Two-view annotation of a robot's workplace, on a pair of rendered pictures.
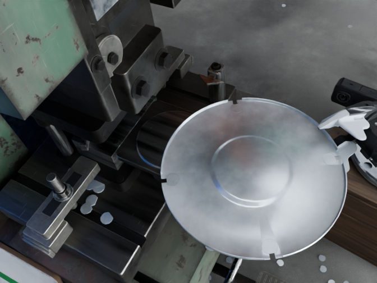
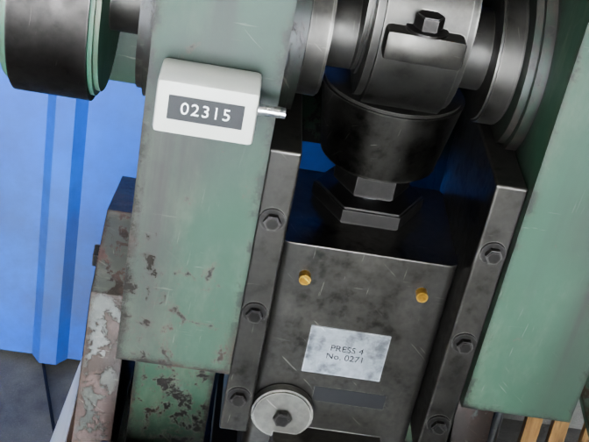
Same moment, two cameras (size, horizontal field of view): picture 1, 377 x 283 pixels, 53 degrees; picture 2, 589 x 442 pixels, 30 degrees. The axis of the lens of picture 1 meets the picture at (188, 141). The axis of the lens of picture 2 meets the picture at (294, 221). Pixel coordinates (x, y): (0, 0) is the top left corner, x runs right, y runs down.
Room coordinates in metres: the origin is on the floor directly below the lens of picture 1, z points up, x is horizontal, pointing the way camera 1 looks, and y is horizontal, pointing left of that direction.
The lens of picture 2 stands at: (-0.15, -0.47, 1.65)
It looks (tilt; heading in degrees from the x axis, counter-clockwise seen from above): 31 degrees down; 48
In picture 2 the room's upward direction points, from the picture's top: 11 degrees clockwise
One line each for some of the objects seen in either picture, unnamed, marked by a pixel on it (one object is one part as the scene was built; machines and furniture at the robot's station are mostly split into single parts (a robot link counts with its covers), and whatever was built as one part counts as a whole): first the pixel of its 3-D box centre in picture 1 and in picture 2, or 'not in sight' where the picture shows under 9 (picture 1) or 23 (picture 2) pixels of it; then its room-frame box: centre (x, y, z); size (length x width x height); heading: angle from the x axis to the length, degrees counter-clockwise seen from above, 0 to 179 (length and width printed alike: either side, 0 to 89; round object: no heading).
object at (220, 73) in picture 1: (216, 82); not in sight; (0.53, -0.08, 0.75); 0.03 x 0.03 x 0.10; 54
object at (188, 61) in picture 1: (161, 66); not in sight; (0.60, 0.03, 0.76); 0.17 x 0.06 x 0.10; 144
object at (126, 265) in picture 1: (125, 148); not in sight; (0.47, 0.13, 0.68); 0.45 x 0.30 x 0.06; 144
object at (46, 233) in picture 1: (59, 196); not in sight; (0.33, 0.23, 0.76); 0.17 x 0.06 x 0.10; 144
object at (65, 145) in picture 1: (53, 129); not in sight; (0.44, 0.23, 0.81); 0.02 x 0.02 x 0.14
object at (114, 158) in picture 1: (118, 124); not in sight; (0.46, 0.13, 0.76); 0.15 x 0.09 x 0.05; 144
